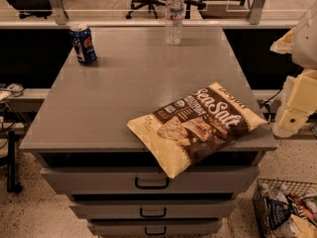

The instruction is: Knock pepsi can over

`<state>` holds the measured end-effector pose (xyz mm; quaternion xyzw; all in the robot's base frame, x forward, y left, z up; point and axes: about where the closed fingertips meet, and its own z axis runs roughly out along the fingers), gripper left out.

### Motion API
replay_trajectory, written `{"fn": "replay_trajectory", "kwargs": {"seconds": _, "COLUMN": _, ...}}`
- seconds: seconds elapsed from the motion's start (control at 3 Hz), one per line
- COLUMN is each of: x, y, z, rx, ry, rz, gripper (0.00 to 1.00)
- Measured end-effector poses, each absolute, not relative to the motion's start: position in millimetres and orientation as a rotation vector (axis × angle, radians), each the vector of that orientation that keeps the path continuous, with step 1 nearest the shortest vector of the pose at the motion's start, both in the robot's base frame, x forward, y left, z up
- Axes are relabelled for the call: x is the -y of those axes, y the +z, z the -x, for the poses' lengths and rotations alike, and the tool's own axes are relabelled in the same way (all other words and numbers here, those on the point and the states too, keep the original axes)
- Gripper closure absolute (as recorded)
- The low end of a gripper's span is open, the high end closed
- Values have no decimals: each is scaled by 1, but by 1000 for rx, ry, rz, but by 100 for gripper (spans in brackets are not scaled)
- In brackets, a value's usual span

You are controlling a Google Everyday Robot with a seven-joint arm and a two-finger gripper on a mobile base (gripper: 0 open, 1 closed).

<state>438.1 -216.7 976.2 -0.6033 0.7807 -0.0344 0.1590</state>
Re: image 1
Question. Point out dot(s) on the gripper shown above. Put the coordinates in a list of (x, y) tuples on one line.
[(305, 40)]

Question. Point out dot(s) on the blue pepsi can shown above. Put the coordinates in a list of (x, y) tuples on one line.
[(82, 42)]

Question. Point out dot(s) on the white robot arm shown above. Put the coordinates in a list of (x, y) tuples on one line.
[(301, 43)]

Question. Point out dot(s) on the sea salt chips bag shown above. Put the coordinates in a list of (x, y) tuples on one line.
[(186, 131)]

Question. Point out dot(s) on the clear plastic water bottle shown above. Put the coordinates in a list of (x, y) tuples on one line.
[(174, 10)]

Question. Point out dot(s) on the grey drawer cabinet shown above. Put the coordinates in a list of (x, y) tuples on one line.
[(139, 141)]

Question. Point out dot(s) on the black metal stand leg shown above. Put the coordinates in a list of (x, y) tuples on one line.
[(12, 185)]

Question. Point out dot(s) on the wire basket with snacks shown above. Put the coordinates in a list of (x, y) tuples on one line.
[(286, 208)]

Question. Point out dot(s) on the black top drawer handle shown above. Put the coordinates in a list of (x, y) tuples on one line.
[(151, 184)]

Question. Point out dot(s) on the black drawer handle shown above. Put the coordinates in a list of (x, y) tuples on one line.
[(152, 213), (151, 184), (151, 231)]

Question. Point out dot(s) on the black middle drawer handle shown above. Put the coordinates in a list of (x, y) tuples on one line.
[(152, 213)]

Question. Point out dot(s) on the black bottom drawer handle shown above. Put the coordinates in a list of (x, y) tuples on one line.
[(151, 231)]

